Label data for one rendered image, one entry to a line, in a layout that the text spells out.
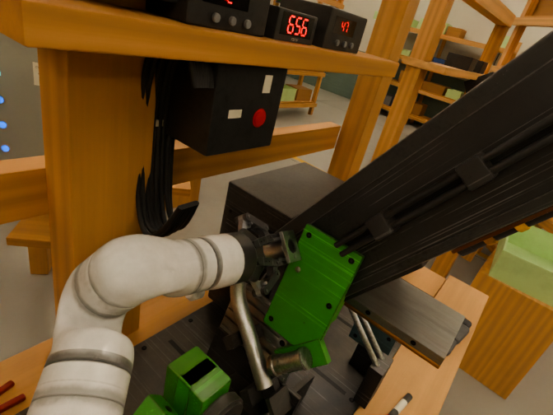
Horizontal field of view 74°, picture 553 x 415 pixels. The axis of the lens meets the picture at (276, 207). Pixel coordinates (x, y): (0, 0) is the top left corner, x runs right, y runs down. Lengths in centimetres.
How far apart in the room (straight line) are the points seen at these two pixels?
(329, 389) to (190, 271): 54
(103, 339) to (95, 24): 30
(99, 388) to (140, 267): 10
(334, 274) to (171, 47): 42
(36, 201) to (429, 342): 73
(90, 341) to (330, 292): 40
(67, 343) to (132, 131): 38
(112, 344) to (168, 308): 64
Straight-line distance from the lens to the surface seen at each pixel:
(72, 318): 41
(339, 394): 90
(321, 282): 64
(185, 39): 51
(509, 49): 469
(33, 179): 72
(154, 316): 97
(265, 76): 66
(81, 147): 62
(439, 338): 78
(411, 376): 102
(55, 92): 62
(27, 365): 91
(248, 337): 71
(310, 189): 87
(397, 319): 76
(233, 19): 59
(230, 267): 49
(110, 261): 37
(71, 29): 44
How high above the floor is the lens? 158
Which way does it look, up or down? 27 degrees down
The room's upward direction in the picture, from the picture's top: 15 degrees clockwise
